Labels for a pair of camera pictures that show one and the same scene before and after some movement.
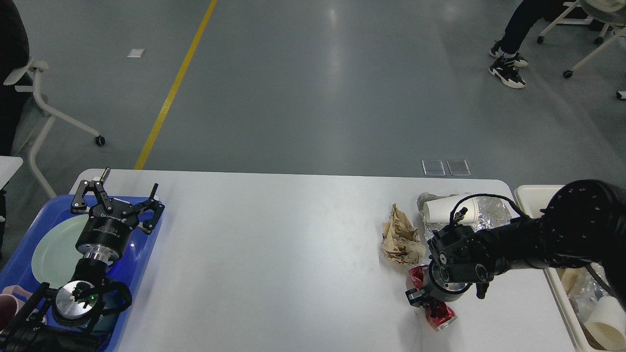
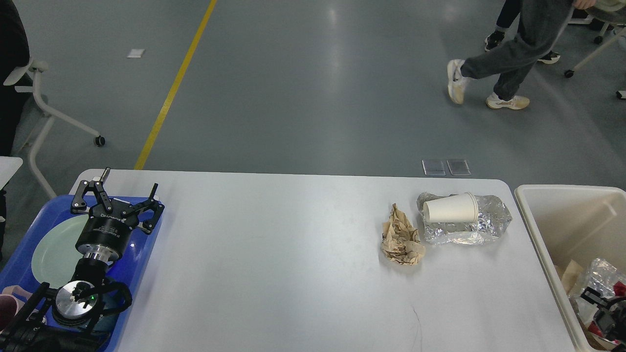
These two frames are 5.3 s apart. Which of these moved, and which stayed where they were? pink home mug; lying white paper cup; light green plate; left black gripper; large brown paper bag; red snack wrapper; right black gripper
Moved: red snack wrapper; right black gripper
Stayed: lying white paper cup; light green plate; large brown paper bag; left black gripper; pink home mug
